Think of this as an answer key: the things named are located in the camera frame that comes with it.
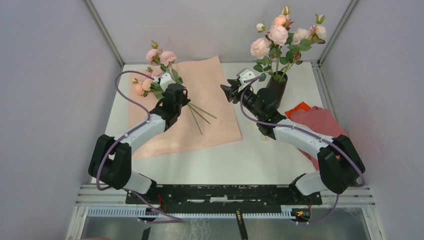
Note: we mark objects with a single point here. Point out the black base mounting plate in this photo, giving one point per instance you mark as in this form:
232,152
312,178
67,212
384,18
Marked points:
226,199

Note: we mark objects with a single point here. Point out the pink crumpled cloth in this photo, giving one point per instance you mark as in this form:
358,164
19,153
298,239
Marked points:
320,120

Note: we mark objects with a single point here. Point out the pink rose stem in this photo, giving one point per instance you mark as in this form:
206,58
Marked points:
161,61

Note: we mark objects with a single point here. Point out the peach white artificial roses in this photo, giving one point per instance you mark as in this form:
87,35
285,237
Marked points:
287,46

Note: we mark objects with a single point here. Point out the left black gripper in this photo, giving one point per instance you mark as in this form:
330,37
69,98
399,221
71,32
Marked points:
185,100

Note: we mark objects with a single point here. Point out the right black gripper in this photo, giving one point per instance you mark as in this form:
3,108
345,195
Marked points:
230,92

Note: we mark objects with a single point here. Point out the orange paper piece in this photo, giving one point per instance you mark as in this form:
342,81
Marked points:
298,109

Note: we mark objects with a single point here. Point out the pink paper bouquet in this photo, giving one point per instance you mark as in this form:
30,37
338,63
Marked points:
212,122

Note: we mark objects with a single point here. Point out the white rose stem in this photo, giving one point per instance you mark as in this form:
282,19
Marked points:
268,43

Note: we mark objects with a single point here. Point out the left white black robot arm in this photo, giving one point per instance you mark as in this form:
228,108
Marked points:
111,161

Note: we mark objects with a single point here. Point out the peach pink rose stems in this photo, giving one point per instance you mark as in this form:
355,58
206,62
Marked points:
150,85

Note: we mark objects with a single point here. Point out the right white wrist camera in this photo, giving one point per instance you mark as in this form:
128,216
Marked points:
244,77

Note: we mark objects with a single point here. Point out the black cylindrical vase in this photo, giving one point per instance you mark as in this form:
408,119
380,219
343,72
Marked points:
278,86

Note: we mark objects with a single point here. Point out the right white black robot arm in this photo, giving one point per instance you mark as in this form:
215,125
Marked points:
340,166

